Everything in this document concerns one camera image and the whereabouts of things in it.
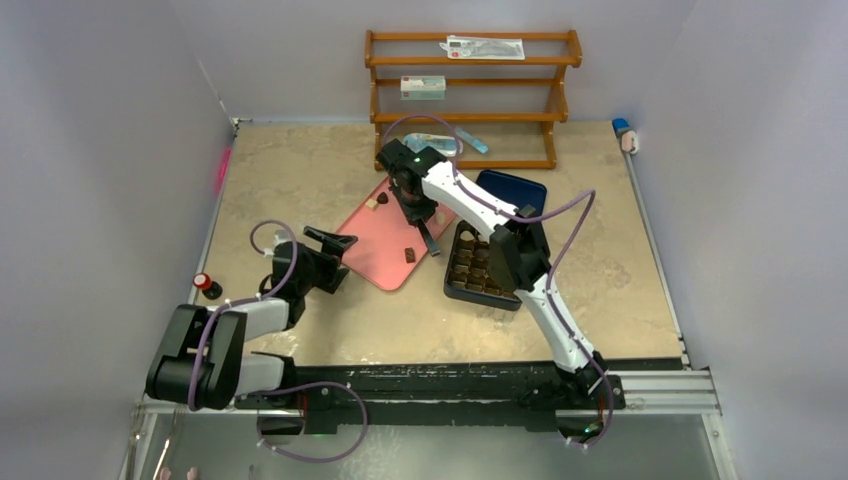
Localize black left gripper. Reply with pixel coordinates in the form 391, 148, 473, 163
296, 228, 355, 295

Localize dark blue tin lid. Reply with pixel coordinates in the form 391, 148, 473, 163
462, 169, 547, 218

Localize black handled metal tongs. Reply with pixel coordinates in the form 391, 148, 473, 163
416, 220, 441, 257

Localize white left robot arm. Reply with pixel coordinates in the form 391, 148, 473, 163
145, 222, 358, 410

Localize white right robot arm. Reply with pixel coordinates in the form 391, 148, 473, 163
376, 140, 606, 407

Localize blue chocolate tin box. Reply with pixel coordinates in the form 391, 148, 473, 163
443, 221, 522, 311

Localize light blue oval package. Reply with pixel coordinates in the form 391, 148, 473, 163
402, 132, 464, 158

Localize pink plastic tray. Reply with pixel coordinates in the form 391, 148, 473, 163
336, 178, 428, 291

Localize light blue small tube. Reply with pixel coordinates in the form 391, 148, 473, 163
455, 127, 489, 154

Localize white green small box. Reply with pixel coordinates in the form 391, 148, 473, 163
400, 76, 447, 101

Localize white packaged item top shelf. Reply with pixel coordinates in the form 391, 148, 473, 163
439, 35, 526, 61

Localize red black button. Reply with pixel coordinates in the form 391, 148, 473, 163
192, 272, 223, 300

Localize wooden shelf rack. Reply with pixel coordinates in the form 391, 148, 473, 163
364, 29, 583, 169

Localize blue white corner device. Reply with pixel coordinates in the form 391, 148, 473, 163
611, 118, 639, 155

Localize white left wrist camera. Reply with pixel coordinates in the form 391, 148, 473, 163
262, 230, 297, 260

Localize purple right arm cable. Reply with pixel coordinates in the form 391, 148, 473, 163
382, 115, 597, 450

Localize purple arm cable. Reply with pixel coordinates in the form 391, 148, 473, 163
382, 115, 597, 450
187, 220, 370, 464

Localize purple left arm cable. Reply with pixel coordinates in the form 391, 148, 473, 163
187, 220, 370, 464

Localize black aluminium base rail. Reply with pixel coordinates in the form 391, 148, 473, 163
135, 360, 720, 439

